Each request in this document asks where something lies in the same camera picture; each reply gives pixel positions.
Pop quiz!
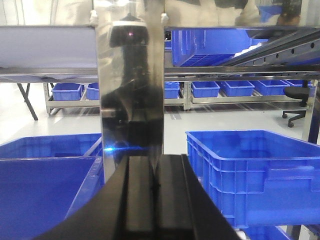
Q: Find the shiny metal shelf post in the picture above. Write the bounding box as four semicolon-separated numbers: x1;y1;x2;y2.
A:
91;0;169;180

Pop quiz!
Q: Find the blue plastic bin right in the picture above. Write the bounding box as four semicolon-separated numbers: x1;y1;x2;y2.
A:
186;129;320;229

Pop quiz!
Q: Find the metal shelf rack frame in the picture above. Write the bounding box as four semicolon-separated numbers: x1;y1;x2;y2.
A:
0;23;320;145

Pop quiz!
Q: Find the blue bin upper shelf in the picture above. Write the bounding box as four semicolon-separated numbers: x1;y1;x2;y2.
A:
171;28;268;67

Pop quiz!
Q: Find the blue plastic bin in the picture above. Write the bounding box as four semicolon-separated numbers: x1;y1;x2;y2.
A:
186;129;320;229
0;133;104;240

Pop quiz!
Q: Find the black office chair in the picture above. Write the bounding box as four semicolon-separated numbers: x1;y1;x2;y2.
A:
282;80;313;128

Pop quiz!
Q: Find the blue plastic bin left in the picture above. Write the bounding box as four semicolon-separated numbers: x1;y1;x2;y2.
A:
0;133;104;240

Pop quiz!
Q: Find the small blue background bin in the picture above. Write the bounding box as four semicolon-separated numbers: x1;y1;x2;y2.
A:
191;81;220;98
51;82;83;101
250;80;290;96
219;80;255;97
86;82;100;100

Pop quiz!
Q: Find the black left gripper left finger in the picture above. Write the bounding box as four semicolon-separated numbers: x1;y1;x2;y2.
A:
37;156;154;240

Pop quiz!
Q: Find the person in white coat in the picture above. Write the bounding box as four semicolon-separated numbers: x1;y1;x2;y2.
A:
0;0;302;27

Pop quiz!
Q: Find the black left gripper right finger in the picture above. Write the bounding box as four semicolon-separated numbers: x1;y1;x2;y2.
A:
155;155;240;240

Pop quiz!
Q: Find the background metal bin rack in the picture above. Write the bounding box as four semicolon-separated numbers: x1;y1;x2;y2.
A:
43;81;298;115

